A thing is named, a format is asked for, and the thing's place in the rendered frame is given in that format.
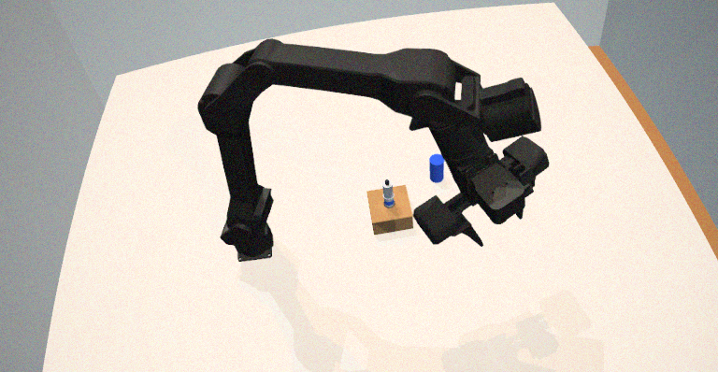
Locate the tan wooden block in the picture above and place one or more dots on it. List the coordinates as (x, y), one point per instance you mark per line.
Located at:
(390, 219)

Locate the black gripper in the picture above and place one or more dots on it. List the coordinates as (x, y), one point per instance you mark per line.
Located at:
(441, 220)

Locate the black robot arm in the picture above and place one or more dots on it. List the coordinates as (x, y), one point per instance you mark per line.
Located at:
(414, 82)

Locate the grey marker with blue band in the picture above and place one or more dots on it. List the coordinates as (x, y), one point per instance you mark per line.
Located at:
(388, 193)

